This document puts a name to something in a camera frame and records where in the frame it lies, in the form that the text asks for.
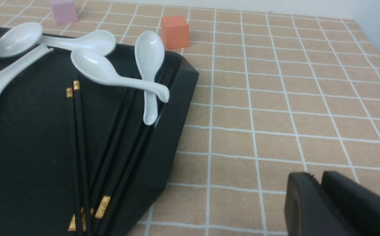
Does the black chopstick gold tip left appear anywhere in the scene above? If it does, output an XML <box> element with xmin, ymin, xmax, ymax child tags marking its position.
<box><xmin>66</xmin><ymin>87</ymin><xmax>83</xmax><ymax>236</ymax></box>

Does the black chopstick tray edge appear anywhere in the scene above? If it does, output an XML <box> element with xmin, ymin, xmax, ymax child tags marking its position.
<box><xmin>93</xmin><ymin>70</ymin><xmax>174</xmax><ymax>236</ymax></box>

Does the white spoon right long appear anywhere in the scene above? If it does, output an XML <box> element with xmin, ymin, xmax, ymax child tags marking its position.
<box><xmin>70</xmin><ymin>49</ymin><xmax>170</xmax><ymax>103</ymax></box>

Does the white spoon far left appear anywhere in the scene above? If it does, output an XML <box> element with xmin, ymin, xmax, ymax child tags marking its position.
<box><xmin>0</xmin><ymin>22</ymin><xmax>43</xmax><ymax>58</ymax></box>

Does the black chopstick under right spoons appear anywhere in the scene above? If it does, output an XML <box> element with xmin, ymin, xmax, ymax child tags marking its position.
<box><xmin>79</xmin><ymin>75</ymin><xmax>149</xmax><ymax>236</ymax></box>

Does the black plastic tray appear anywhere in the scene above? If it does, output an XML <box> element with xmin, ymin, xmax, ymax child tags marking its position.
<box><xmin>0</xmin><ymin>47</ymin><xmax>197</xmax><ymax>236</ymax></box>

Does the orange cube block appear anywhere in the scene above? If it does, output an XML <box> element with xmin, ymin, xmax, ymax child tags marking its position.
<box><xmin>161</xmin><ymin>15</ymin><xmax>190</xmax><ymax>50</ymax></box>

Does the white spoon centre small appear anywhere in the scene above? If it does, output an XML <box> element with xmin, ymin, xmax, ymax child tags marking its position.
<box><xmin>0</xmin><ymin>44</ymin><xmax>54</xmax><ymax>95</ymax></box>

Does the black chopstick gold band lower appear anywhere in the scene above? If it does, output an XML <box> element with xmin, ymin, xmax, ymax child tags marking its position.
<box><xmin>81</xmin><ymin>89</ymin><xmax>136</xmax><ymax>234</ymax></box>

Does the pink cube block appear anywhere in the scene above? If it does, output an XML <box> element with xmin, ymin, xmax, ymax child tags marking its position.
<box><xmin>49</xmin><ymin>0</ymin><xmax>78</xmax><ymax>25</ymax></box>

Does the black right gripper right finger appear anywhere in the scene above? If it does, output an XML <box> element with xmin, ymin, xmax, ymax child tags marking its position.
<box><xmin>321</xmin><ymin>171</ymin><xmax>380</xmax><ymax>236</ymax></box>

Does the white spoon top centre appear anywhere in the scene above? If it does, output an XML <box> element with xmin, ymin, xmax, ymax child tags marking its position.
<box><xmin>38</xmin><ymin>30</ymin><xmax>117</xmax><ymax>56</ymax></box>

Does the black chopstick gold tip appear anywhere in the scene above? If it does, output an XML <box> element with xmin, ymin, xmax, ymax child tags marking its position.
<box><xmin>73</xmin><ymin>79</ymin><xmax>92</xmax><ymax>236</ymax></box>
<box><xmin>66</xmin><ymin>87</ymin><xmax>83</xmax><ymax>236</ymax></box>

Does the white spoon far right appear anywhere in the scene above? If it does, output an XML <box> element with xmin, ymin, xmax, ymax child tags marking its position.
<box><xmin>135</xmin><ymin>31</ymin><xmax>165</xmax><ymax>126</ymax></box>

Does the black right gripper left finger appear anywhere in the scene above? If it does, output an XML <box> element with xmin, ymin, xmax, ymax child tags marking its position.
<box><xmin>284</xmin><ymin>173</ymin><xmax>351</xmax><ymax>236</ymax></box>

